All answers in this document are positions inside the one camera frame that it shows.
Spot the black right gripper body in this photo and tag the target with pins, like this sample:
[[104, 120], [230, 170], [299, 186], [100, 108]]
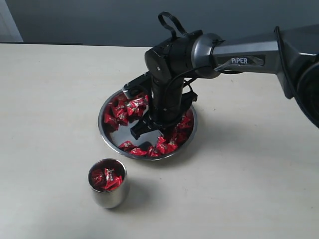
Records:
[[169, 63]]

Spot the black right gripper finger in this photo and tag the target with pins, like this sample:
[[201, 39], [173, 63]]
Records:
[[169, 132], [143, 126]]

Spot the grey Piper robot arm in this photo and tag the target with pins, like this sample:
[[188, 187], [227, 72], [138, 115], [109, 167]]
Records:
[[292, 55]]

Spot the round steel plate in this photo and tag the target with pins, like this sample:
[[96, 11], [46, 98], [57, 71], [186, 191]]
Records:
[[121, 140]]

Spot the stainless steel cup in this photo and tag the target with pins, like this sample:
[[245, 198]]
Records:
[[110, 199]]

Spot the red wrapped candy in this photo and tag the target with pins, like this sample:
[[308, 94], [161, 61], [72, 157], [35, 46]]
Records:
[[186, 122], [136, 107], [111, 121], [153, 152]]

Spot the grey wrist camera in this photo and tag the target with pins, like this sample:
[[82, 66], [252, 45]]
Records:
[[141, 84]]

